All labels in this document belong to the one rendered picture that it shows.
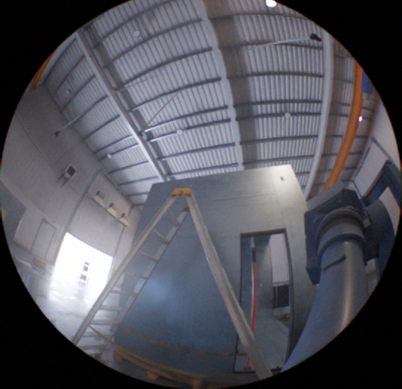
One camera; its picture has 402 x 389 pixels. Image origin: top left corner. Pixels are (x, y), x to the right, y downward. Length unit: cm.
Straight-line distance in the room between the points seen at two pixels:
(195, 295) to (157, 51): 747
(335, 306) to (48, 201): 1013
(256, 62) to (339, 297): 692
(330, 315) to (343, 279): 8
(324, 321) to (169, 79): 709
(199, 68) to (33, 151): 978
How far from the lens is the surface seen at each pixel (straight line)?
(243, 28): 690
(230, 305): 96
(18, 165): 1002
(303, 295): 179
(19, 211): 194
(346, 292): 30
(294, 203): 207
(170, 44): 687
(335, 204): 58
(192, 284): 176
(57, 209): 1015
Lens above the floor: 146
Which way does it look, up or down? 39 degrees up
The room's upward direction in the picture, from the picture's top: 6 degrees clockwise
